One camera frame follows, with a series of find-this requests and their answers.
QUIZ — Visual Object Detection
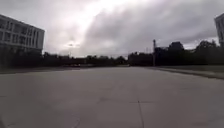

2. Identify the row of dark trees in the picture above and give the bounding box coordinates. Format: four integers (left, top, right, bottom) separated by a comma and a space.
0, 39, 224, 69

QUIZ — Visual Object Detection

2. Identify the grey paved plaza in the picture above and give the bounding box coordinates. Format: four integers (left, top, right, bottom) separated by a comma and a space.
0, 65, 224, 128

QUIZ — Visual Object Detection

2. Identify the light pole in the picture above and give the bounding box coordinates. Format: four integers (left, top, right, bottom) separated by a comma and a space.
152, 38, 157, 67

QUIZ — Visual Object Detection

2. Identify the raised kerb strip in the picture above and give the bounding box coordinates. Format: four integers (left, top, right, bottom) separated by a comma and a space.
146, 65, 224, 81

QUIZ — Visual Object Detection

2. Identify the large white curved building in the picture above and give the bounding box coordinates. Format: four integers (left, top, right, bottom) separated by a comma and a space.
0, 13, 46, 68

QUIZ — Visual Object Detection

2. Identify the tall building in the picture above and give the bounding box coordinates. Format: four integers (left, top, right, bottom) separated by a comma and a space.
214, 12, 224, 48

